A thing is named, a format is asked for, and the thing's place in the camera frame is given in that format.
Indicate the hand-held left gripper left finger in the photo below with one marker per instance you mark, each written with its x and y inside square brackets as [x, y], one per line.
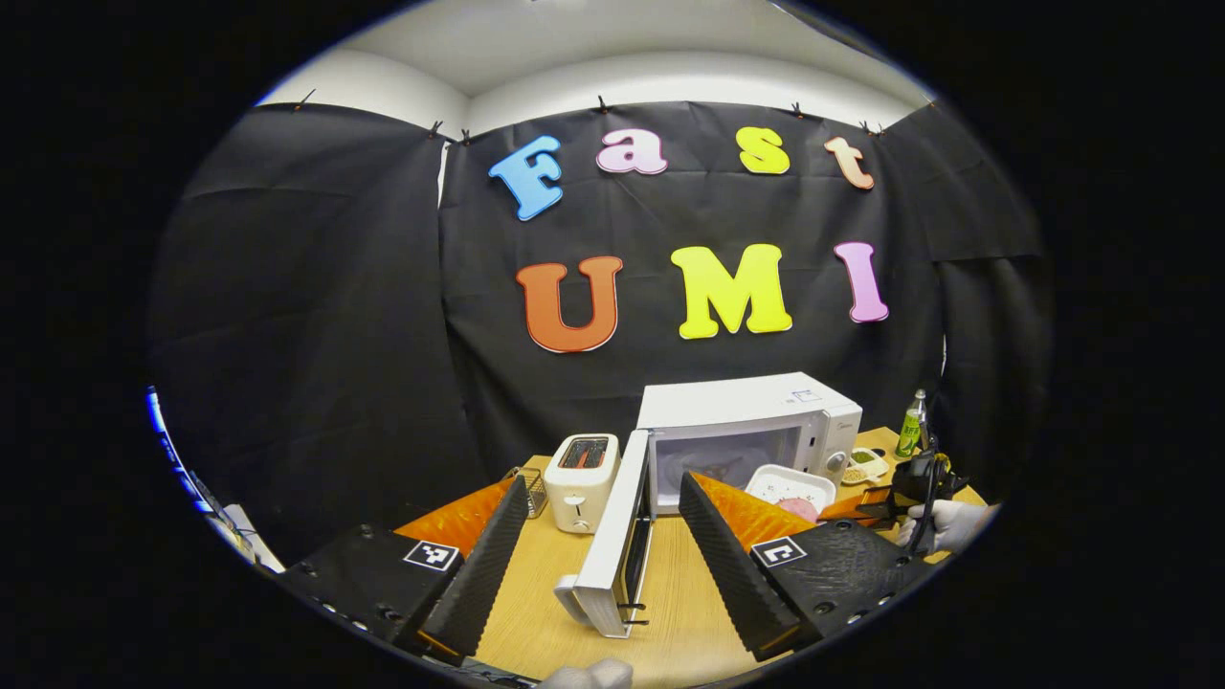
[483, 569]

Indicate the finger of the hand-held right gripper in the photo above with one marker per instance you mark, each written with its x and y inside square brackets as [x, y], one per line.
[847, 507]

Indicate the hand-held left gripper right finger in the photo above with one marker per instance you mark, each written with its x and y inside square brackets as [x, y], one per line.
[727, 574]

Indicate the pink meat slice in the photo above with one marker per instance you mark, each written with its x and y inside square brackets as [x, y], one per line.
[796, 507]

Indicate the white rectangular tray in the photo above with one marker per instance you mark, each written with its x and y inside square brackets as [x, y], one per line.
[780, 481]

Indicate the white microwave oven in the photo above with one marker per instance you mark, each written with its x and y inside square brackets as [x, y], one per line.
[746, 402]

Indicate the white divided dish with grains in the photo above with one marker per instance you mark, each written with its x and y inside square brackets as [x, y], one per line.
[866, 469]

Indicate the green drink bottle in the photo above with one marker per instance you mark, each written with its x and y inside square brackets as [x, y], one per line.
[909, 435]

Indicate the white toaster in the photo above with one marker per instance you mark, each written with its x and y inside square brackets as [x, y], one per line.
[579, 498]

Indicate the black backdrop cloth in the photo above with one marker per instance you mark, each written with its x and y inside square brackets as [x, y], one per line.
[335, 335]

